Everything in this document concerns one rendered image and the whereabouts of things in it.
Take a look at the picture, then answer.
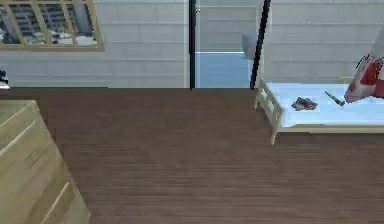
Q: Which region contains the light wooden chest of drawers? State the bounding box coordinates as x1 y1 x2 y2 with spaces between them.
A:
0 99 92 224

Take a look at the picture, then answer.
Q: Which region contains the dark green slim cellphone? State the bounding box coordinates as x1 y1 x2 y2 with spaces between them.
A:
324 90 346 107

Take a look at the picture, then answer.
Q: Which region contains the dark red flat object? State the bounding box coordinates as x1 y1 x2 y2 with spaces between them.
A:
290 96 319 112

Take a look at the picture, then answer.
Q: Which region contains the small black and white object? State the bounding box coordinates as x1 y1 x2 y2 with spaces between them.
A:
0 69 11 90

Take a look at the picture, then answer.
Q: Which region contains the light wooden bed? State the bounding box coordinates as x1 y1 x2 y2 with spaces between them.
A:
253 77 384 146

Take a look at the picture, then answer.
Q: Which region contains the wooden framed window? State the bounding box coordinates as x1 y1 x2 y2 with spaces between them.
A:
0 0 105 53

